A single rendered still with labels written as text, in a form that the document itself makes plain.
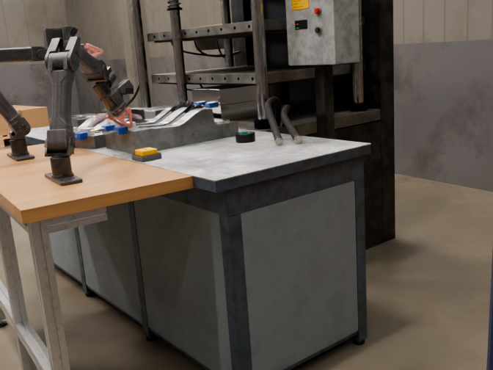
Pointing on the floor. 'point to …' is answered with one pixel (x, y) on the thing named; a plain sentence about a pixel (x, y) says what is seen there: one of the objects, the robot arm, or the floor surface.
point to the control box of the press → (323, 47)
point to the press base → (373, 216)
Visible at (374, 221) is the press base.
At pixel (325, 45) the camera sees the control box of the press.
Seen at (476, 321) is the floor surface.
